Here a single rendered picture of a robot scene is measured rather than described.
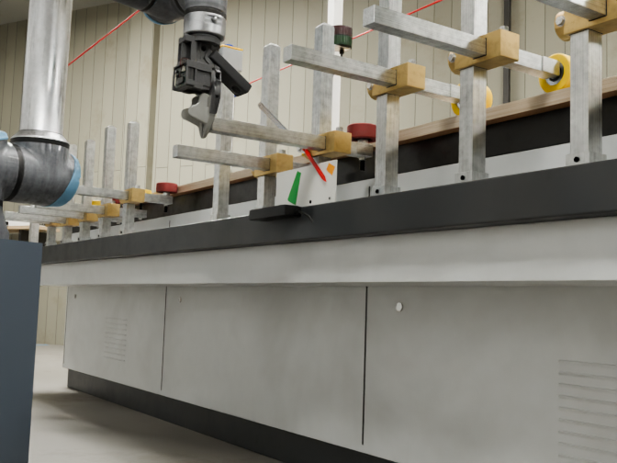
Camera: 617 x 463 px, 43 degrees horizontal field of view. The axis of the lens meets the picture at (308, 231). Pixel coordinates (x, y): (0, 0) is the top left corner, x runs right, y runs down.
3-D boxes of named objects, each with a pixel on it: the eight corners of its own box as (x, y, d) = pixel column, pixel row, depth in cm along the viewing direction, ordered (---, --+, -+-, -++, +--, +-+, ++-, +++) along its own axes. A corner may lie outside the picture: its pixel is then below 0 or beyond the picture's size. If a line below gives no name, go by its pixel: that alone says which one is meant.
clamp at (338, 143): (333, 151, 179) (334, 129, 180) (301, 159, 190) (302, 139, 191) (353, 154, 182) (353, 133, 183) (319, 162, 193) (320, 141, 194)
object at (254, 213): (296, 221, 179) (297, 201, 179) (248, 227, 197) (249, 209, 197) (314, 223, 181) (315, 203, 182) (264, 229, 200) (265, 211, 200)
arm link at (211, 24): (214, 29, 174) (235, 17, 166) (213, 50, 174) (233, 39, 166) (177, 19, 170) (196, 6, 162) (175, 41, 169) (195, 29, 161)
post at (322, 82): (316, 218, 184) (322, 20, 189) (308, 219, 187) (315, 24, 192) (328, 219, 186) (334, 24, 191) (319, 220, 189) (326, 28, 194)
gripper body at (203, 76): (171, 94, 167) (174, 39, 168) (207, 101, 172) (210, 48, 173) (185, 86, 161) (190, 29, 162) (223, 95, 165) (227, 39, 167)
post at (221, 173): (216, 220, 226) (223, 69, 230) (208, 221, 230) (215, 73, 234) (229, 221, 229) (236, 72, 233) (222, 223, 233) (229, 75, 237)
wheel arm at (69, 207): (36, 209, 291) (37, 197, 292) (34, 209, 294) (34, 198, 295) (146, 220, 315) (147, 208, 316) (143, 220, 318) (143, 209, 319)
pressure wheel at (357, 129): (359, 166, 184) (360, 118, 185) (339, 170, 191) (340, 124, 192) (385, 170, 189) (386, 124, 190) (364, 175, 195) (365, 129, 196)
